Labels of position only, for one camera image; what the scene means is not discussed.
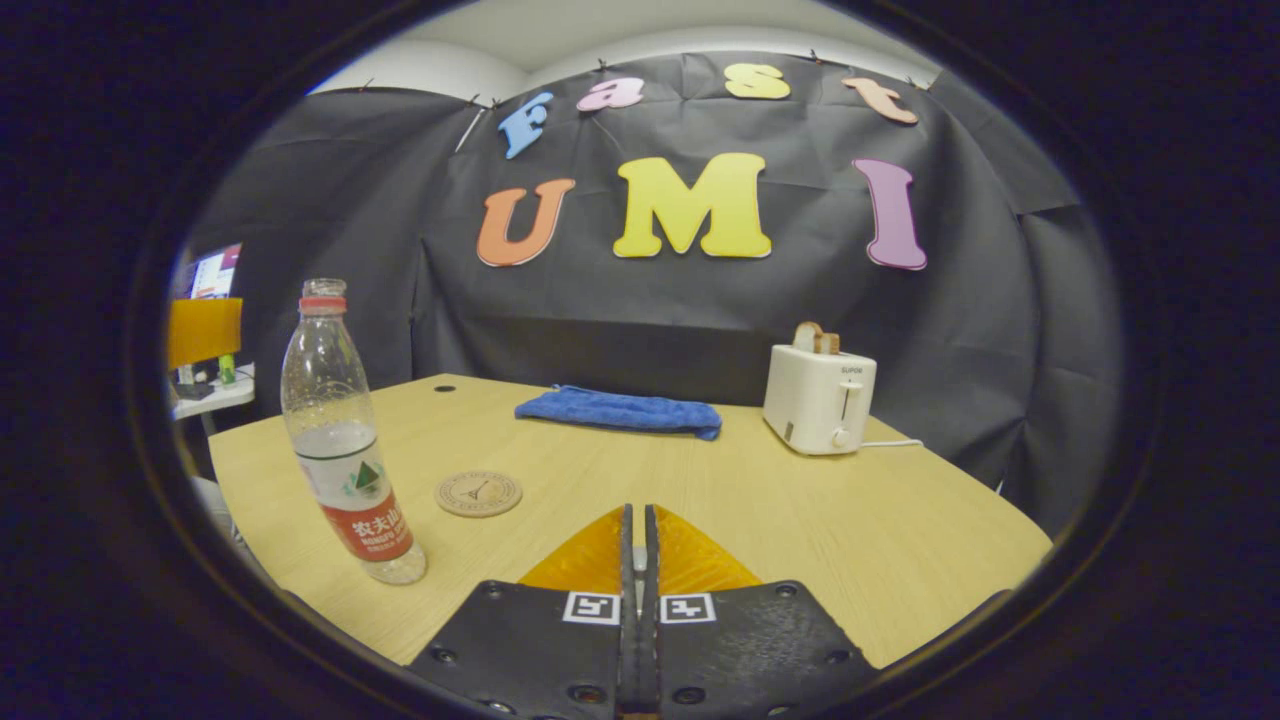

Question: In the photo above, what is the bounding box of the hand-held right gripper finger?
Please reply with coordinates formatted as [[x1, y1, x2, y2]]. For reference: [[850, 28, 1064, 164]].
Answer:
[[643, 503, 881, 720], [408, 503, 638, 720]]

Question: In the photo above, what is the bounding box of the round wooden coaster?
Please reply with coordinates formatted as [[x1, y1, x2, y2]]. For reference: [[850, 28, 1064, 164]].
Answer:
[[435, 471, 524, 519]]

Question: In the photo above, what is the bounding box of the clear plastic water bottle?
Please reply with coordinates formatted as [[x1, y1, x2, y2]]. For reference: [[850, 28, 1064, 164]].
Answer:
[[280, 278, 428, 586]]

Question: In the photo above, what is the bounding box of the computer monitor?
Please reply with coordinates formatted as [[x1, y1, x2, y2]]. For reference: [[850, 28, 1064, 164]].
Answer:
[[188, 243, 244, 301]]

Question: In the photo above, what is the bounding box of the white side table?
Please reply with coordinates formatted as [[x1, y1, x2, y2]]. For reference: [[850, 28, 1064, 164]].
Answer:
[[170, 365, 257, 421]]

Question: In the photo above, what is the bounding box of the blue towel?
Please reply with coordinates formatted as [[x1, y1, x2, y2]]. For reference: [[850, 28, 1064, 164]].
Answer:
[[514, 385, 723, 442]]

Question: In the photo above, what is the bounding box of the white toaster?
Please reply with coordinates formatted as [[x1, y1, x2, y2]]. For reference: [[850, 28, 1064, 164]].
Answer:
[[762, 343, 879, 457]]

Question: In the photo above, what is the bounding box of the black backdrop cloth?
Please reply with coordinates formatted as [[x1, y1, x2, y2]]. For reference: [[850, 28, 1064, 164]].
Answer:
[[185, 50, 1121, 536]]

